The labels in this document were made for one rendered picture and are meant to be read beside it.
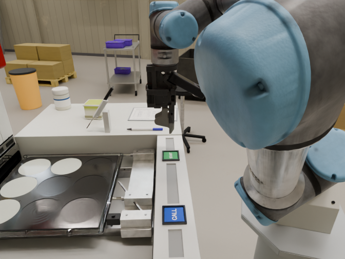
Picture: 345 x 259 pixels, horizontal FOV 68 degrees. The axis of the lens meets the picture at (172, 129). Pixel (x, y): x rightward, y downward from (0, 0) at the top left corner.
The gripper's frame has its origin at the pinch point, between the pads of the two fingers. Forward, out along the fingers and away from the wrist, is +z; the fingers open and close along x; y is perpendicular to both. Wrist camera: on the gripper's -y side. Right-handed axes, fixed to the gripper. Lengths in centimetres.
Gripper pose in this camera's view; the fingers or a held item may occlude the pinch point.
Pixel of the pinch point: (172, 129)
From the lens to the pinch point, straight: 78.8
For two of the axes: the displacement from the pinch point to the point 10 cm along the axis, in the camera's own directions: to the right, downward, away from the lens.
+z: 0.0, 9.0, 4.4
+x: 0.2, 4.4, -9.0
